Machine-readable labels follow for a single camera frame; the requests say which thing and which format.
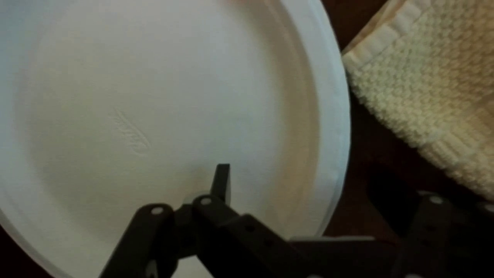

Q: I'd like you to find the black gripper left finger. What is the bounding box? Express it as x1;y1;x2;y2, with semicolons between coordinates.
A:
99;162;291;278

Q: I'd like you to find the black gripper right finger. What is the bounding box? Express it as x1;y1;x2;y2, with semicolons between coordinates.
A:
389;190;494;278

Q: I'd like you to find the white paper plate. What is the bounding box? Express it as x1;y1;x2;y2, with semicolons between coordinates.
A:
0;0;354;278

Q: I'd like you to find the cream woven cloth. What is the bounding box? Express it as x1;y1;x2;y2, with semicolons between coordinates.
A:
341;0;494;204

